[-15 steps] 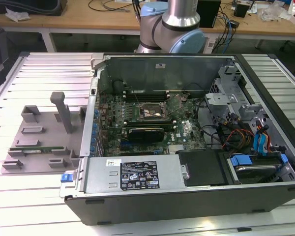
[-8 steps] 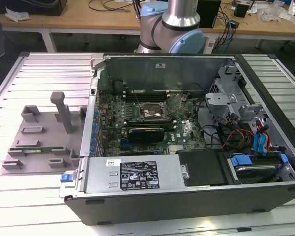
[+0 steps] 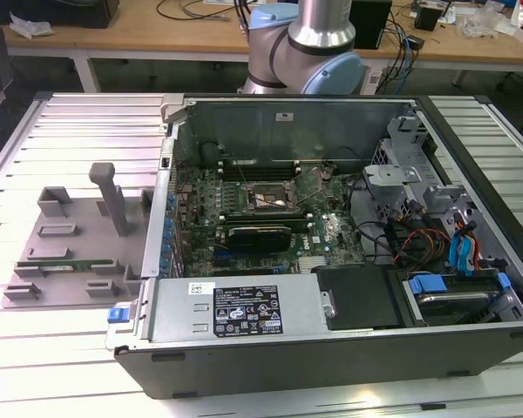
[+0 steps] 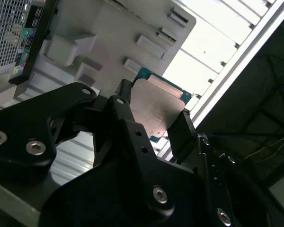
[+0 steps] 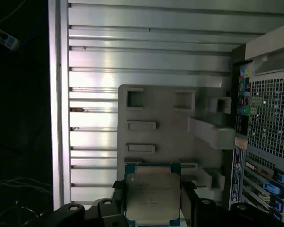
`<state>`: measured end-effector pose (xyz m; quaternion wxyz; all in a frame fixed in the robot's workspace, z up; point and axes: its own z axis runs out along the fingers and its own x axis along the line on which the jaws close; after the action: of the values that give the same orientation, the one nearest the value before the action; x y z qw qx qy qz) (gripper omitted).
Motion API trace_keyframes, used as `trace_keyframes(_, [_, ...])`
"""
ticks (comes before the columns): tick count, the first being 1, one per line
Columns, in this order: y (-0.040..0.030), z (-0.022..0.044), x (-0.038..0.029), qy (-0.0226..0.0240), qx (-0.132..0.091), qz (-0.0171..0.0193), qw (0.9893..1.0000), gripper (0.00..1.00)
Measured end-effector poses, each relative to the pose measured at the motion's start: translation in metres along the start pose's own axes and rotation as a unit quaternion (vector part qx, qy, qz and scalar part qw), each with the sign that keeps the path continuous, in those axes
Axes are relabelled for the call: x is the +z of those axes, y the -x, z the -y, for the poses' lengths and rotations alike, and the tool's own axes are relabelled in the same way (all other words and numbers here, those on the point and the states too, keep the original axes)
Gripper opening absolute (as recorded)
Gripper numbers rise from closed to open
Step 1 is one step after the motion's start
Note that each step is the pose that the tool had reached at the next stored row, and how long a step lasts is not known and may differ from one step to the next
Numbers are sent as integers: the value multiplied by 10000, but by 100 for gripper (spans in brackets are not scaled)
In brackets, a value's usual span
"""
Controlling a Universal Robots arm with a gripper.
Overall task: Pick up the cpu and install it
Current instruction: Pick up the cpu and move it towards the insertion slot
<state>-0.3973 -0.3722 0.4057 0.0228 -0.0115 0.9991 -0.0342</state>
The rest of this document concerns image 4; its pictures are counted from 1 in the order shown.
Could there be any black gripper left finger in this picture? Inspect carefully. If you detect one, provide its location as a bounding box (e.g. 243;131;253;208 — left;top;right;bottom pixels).
0;79;176;216

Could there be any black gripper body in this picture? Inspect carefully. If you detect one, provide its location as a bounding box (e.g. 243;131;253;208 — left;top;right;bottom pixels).
40;163;213;227

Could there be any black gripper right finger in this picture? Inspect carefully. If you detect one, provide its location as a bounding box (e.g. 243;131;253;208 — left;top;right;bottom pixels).
167;110;277;227

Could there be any silver CPU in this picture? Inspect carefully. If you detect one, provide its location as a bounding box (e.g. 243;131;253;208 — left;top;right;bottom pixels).
131;66;194;144

